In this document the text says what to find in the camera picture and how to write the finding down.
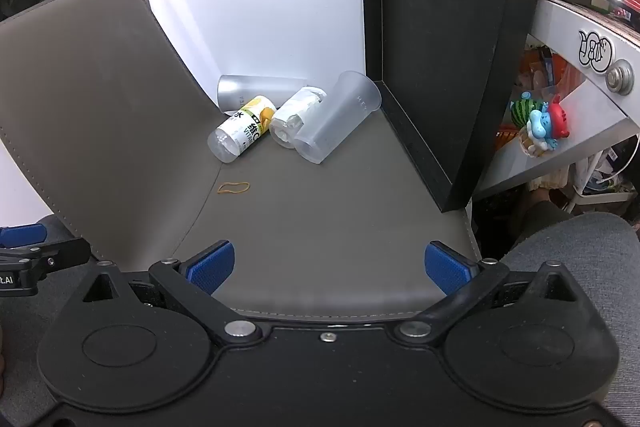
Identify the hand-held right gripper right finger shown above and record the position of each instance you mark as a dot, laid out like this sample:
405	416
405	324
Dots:
446	269

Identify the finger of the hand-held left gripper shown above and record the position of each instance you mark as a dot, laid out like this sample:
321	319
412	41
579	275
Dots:
22	234

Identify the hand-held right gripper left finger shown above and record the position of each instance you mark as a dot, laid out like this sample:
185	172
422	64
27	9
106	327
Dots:
212	266

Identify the clear frosted plastic cup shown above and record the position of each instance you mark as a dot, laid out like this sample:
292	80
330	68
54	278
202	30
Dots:
334	117

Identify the grey frosted plastic cup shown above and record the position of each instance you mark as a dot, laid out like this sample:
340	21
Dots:
255	89

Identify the black upright panel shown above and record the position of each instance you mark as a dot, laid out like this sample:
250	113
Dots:
440	32

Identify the tan rubber band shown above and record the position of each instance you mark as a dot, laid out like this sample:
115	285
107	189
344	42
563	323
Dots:
235	194

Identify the grey leather mat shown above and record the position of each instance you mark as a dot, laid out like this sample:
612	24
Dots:
310	232

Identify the yellow label plastic bottle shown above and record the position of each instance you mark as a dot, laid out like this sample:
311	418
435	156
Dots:
242	129

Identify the white label clear bottle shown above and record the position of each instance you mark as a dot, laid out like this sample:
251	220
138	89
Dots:
295	117

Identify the blue and red toy figure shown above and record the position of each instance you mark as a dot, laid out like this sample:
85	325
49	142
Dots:
544	127

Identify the watermelon toy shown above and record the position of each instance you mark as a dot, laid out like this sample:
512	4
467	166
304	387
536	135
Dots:
521	112

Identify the round metal knob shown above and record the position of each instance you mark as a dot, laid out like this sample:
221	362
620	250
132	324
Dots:
620	77

